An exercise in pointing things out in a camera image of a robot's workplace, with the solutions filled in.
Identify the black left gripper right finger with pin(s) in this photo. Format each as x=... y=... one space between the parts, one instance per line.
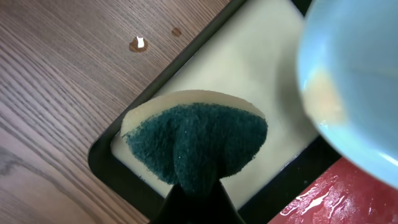
x=217 y=208

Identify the green yellow sponge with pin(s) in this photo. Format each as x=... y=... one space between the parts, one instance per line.
x=194 y=138

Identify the black soapy water tray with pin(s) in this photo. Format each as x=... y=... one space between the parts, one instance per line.
x=247 y=51

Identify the light blue plate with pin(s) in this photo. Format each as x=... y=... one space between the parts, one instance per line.
x=347 y=77

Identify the red serving tray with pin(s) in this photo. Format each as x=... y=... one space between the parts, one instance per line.
x=343 y=194

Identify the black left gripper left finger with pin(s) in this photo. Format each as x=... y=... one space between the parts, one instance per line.
x=177 y=208

